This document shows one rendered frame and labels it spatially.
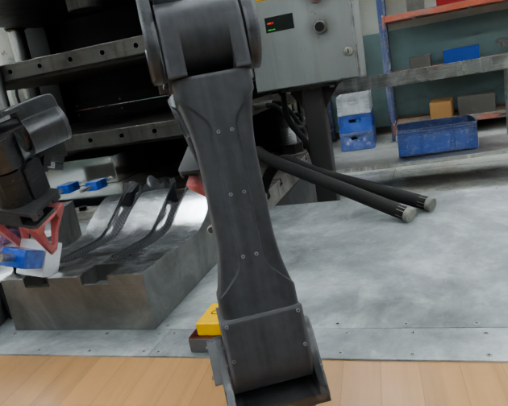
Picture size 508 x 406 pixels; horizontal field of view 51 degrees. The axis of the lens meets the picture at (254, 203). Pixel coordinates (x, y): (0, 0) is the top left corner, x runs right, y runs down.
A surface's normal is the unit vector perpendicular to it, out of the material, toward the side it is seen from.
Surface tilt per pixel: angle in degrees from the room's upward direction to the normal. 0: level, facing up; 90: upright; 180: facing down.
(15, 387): 0
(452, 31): 90
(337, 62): 90
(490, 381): 0
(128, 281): 90
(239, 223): 78
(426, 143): 92
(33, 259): 100
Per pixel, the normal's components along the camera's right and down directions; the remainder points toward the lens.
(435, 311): -0.17, -0.96
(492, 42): -0.29, 0.29
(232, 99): 0.14, 0.01
